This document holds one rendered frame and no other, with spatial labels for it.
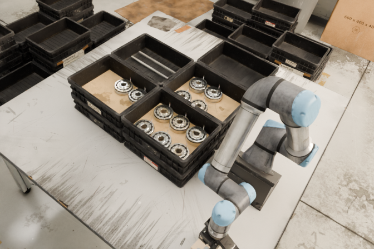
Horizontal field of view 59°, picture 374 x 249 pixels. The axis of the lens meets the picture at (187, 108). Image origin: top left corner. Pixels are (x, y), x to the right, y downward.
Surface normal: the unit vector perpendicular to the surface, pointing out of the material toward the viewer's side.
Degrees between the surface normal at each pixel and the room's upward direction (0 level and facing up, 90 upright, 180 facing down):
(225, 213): 0
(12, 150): 0
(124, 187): 0
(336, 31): 73
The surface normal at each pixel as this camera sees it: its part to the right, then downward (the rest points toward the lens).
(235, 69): 0.08, -0.68
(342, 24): -0.52, 0.38
